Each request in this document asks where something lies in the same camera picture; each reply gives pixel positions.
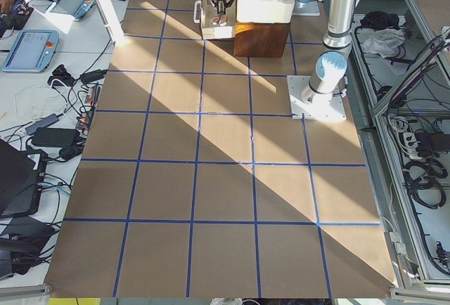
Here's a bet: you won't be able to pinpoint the grey orange scissors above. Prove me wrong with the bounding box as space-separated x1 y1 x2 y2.
211 15 228 26

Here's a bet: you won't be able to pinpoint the white plastic drawer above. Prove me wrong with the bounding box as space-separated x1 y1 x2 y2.
193 0 236 40

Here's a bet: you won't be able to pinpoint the dark wooden drawer cabinet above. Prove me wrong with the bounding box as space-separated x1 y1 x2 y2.
233 22 290 58

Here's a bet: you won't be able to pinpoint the upper teach pendant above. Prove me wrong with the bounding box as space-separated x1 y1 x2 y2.
46 0 95 21

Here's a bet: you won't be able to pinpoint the teach pendant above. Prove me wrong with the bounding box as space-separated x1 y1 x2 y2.
1 30 59 73
46 0 95 21

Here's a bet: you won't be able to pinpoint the black cloth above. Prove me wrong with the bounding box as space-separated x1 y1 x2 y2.
360 11 399 30

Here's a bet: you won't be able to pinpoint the white crumpled cloth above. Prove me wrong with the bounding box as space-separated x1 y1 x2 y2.
361 28 405 58

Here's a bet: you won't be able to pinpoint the lower teach pendant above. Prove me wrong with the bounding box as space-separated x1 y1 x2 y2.
1 30 59 73

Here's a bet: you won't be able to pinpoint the black power adapter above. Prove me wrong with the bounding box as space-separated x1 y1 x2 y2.
31 127 80 148

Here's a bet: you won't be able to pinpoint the white power strip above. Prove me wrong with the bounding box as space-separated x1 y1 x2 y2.
390 116 421 160

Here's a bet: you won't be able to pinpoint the black laptop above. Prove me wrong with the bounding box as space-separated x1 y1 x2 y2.
1 141 48 219

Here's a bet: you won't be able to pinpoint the aluminium frame post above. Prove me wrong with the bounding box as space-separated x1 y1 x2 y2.
96 0 124 44

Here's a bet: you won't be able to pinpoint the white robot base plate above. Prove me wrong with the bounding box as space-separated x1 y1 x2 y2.
287 75 347 122

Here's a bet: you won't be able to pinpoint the white coiled cable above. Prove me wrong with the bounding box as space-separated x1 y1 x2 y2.
13 85 70 122

